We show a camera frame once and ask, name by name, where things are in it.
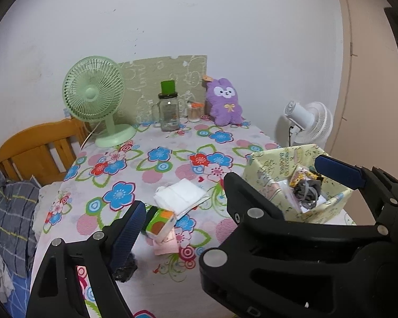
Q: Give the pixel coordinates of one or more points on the yellow patterned box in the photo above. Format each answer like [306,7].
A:
[268,172]

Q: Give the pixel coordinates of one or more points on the white standing fan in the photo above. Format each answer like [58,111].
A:
[313,119]

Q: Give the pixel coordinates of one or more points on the beige door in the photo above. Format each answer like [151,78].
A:
[368,89]

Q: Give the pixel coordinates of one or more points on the grey plaid pillow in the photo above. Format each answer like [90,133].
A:
[10,212]

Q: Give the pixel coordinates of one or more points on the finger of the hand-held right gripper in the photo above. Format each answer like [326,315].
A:
[341,172]
[245,198]

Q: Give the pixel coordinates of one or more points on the white cloth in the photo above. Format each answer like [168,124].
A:
[0,271]
[179,195]

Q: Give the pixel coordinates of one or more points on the purple plush bunny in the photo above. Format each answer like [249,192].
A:
[224,106]

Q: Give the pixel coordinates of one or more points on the small jar orange lid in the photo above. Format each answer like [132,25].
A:
[195,114]

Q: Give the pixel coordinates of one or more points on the blue bed sheet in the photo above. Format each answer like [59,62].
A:
[20,291]

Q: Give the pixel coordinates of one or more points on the green orange tissue pack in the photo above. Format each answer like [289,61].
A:
[159,223]

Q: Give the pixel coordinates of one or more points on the colourful cartoon packet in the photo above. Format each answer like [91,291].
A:
[300,175]

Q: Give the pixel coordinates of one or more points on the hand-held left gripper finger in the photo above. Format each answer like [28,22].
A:
[129,235]

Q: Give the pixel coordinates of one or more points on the white bedding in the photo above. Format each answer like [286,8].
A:
[46,202]

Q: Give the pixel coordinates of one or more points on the green desk fan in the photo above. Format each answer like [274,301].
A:
[93,92]

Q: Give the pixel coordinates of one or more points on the pink packet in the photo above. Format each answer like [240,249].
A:
[167,246]

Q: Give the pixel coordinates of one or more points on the glass mug jar green lid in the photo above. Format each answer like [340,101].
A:
[168,112]

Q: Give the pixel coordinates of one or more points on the wooden bed headboard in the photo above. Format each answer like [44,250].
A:
[26,139]

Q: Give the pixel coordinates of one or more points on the green patterned board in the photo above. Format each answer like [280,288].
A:
[146,73]

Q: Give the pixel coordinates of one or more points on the black cloth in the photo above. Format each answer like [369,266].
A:
[126,270]

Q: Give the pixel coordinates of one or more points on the white crumpled cloth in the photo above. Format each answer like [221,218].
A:
[0,271]

